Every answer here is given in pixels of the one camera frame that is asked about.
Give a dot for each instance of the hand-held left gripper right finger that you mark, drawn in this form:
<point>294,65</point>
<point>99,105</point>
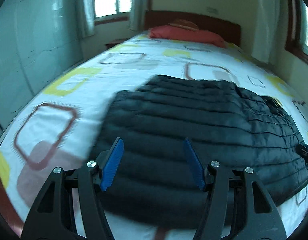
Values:
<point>194,165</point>

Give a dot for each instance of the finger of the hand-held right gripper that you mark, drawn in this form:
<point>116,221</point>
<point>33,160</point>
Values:
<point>306,152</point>

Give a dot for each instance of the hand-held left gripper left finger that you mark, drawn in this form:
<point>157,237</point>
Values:
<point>111,165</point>

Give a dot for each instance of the black puffer jacket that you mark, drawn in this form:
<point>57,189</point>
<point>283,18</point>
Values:
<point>184,115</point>

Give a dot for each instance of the wooden nightstand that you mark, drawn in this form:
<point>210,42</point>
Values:
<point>115,43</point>

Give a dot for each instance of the red pillow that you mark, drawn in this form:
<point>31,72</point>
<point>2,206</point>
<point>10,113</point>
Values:
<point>189,34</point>

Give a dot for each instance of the pale curtain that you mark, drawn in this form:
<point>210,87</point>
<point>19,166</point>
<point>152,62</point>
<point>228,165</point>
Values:
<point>86,7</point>
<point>139,5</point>
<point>271,20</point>

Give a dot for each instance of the orange patterned pillow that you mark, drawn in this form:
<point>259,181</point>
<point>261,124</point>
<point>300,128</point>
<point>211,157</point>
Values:
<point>184,23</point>

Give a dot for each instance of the bed with patterned sheet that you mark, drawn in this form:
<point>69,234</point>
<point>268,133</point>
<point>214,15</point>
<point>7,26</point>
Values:
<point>214,23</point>

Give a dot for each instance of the glass door wardrobe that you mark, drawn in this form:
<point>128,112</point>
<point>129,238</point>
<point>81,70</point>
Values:
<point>31,42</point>

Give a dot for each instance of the wall outlet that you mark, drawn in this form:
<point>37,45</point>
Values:
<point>212,10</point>

